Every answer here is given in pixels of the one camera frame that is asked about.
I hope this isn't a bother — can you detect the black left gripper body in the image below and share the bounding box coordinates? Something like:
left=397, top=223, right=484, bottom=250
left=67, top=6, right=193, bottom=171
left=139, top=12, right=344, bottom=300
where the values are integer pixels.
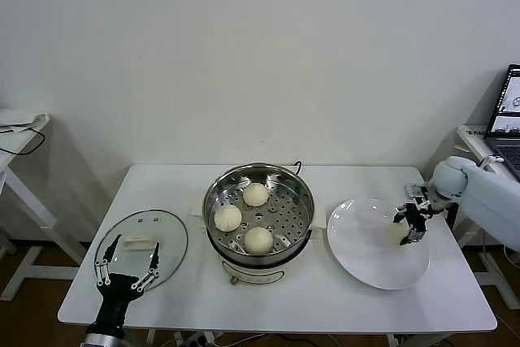
left=93, top=272, right=139, bottom=328

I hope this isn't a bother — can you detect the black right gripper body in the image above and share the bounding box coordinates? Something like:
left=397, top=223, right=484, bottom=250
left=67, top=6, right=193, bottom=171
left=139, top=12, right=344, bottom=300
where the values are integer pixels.
left=405, top=202, right=432, bottom=236

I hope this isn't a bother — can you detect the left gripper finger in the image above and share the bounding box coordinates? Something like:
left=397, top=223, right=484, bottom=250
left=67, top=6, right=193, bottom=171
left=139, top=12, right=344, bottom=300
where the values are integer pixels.
left=93, top=233, right=123, bottom=286
left=130, top=241, right=161, bottom=293

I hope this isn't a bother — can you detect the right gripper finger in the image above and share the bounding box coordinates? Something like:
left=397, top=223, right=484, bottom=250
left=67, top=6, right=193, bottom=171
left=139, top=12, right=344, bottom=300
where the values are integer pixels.
left=399, top=228, right=426, bottom=247
left=392, top=203, right=410, bottom=224

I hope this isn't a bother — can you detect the white steamed baozi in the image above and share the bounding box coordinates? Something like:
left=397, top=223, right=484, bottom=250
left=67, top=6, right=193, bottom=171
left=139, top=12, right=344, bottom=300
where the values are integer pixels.
left=242, top=183, right=269, bottom=207
left=242, top=227, right=274, bottom=254
left=385, top=223, right=410, bottom=245
left=214, top=206, right=243, bottom=232

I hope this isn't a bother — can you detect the glass lid with white handle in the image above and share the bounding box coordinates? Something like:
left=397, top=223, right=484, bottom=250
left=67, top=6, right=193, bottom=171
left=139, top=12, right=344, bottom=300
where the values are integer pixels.
left=93, top=209, right=189, bottom=292

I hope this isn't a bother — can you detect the steel steamer pot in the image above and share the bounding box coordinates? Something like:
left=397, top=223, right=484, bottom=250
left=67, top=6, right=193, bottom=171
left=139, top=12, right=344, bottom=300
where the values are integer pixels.
left=190, top=194, right=326, bottom=288

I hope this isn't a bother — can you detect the white round plate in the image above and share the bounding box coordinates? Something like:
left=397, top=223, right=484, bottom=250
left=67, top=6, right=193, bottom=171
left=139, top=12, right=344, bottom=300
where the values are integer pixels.
left=327, top=198, right=431, bottom=291

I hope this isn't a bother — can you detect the white power strip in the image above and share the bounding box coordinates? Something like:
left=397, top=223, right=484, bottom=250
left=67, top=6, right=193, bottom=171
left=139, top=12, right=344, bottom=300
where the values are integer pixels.
left=173, top=331, right=223, bottom=347

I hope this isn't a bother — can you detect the white side table with laptop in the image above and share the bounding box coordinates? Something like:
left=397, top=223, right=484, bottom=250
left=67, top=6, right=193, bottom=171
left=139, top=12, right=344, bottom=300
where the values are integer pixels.
left=453, top=124, right=520, bottom=311

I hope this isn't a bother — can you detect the open grey laptop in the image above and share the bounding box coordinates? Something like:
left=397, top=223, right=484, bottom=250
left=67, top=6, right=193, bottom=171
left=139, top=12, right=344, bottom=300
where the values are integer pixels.
left=482, top=64, right=520, bottom=181

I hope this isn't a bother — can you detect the white side table with cloth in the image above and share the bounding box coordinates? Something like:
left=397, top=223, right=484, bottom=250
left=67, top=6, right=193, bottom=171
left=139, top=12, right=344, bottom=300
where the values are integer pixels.
left=0, top=107, right=86, bottom=303

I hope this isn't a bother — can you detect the white cloth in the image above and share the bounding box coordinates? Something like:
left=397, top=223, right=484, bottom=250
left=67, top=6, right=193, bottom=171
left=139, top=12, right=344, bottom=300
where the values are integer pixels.
left=0, top=113, right=51, bottom=131

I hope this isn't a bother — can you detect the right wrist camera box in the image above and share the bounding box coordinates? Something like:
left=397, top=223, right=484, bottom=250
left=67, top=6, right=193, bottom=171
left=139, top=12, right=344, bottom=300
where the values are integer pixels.
left=403, top=183, right=428, bottom=202

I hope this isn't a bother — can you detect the black stand post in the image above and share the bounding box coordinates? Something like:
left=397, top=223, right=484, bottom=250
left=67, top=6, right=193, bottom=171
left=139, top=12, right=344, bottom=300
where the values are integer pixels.
left=444, top=204, right=460, bottom=242

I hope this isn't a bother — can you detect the white laptop cable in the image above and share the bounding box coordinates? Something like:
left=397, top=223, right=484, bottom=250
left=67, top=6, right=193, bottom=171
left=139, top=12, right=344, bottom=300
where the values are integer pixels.
left=478, top=154, right=505, bottom=170

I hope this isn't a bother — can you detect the thin black cable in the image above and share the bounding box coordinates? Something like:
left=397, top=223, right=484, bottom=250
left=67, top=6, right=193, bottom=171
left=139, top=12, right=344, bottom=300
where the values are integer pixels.
left=0, top=125, right=46, bottom=157

